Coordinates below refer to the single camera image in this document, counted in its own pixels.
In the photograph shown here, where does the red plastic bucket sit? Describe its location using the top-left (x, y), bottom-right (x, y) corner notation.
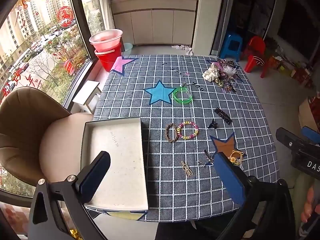
top-left (94, 42), bottom-right (123, 72)

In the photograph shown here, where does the pink plastic basin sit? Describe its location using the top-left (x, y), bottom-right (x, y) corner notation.
top-left (89, 29), bottom-right (123, 52)

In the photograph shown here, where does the beige leather chair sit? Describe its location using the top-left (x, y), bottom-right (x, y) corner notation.
top-left (0, 87), bottom-right (94, 188)

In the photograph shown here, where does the cardboard box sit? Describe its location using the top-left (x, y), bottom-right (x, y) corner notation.
top-left (299, 96), bottom-right (320, 130)

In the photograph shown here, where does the black beaded barrette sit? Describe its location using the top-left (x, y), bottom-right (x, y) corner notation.
top-left (214, 107), bottom-right (232, 125)

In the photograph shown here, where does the green translucent bracelet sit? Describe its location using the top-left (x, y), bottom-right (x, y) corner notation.
top-left (173, 86), bottom-right (193, 105)

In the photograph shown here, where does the white shallow box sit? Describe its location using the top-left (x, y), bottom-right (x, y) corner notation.
top-left (80, 117), bottom-right (149, 212)

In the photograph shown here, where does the silver star hair clip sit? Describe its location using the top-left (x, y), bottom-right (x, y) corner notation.
top-left (196, 150), bottom-right (214, 167)

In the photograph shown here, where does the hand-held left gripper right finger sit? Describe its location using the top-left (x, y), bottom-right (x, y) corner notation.
top-left (214, 152), bottom-right (297, 240)

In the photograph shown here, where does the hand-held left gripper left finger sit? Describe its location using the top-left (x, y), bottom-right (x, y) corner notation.
top-left (27, 151), bottom-right (111, 240)

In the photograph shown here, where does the light blue basin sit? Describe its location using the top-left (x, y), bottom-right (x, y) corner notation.
top-left (121, 42), bottom-right (133, 55)

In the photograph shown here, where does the cream balcony cabinet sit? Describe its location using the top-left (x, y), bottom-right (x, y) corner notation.
top-left (111, 0), bottom-right (200, 46)

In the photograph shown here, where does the metal pronged hair clip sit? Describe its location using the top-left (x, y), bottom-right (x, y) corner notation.
top-left (180, 160), bottom-right (193, 178)

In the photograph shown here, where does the pile of hair accessories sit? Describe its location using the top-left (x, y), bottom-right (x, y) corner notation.
top-left (214, 59), bottom-right (242, 94)

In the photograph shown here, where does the white step stool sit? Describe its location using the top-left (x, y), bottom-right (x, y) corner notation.
top-left (72, 80), bottom-right (102, 113)

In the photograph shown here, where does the pink checked printed cloth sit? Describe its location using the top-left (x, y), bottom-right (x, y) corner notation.
top-left (0, 200), bottom-right (32, 237)

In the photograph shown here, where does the white cloth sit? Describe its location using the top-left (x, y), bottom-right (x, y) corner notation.
top-left (171, 44), bottom-right (193, 55)

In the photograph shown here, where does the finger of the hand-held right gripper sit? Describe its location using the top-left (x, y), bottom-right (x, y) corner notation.
top-left (301, 126), bottom-right (320, 146)
top-left (276, 127), bottom-right (320, 153)

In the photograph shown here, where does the gold foil object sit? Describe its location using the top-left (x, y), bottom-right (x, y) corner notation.
top-left (69, 229), bottom-right (84, 240)

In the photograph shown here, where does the yellow cord bracelet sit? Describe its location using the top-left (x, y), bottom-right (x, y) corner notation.
top-left (228, 150), bottom-right (244, 167)

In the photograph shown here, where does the blue plastic stool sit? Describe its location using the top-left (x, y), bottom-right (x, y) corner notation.
top-left (220, 34), bottom-right (243, 62)

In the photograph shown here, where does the round red window decal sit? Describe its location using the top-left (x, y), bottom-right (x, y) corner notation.
top-left (57, 6), bottom-right (75, 28)

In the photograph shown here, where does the red plastic child chair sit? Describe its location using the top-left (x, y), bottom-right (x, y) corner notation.
top-left (244, 36), bottom-right (269, 78)

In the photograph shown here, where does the person's right hand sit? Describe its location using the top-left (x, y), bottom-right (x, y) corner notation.
top-left (301, 184), bottom-right (320, 223)

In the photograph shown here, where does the pink yellow bead bracelet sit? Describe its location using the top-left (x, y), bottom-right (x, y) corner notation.
top-left (176, 121), bottom-right (199, 140)

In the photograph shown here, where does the grey checked star tablecloth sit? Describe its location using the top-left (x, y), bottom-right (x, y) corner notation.
top-left (86, 54), bottom-right (279, 223)

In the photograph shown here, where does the brown braided bracelet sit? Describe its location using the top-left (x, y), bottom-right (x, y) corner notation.
top-left (165, 123), bottom-right (178, 141)

